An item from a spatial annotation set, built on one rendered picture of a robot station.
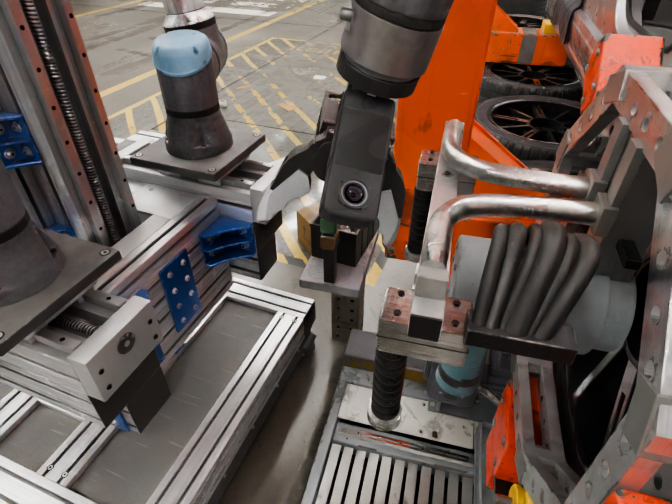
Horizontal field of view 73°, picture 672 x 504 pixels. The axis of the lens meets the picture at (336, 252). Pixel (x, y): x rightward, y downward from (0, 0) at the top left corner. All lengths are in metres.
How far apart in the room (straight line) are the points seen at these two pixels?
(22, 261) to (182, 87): 0.46
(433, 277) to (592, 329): 0.27
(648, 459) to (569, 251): 0.17
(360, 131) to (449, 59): 0.60
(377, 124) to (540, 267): 0.18
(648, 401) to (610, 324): 0.22
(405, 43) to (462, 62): 0.60
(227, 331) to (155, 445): 0.39
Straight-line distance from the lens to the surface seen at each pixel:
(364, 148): 0.38
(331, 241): 1.12
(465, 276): 0.59
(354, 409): 1.42
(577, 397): 0.89
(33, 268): 0.78
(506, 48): 2.95
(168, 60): 1.02
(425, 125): 1.01
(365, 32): 0.38
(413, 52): 0.38
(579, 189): 0.61
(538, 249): 0.42
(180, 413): 1.32
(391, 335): 0.46
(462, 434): 1.42
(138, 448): 1.30
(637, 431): 0.45
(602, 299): 0.62
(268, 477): 1.42
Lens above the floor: 1.27
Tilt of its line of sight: 38 degrees down
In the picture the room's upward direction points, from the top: straight up
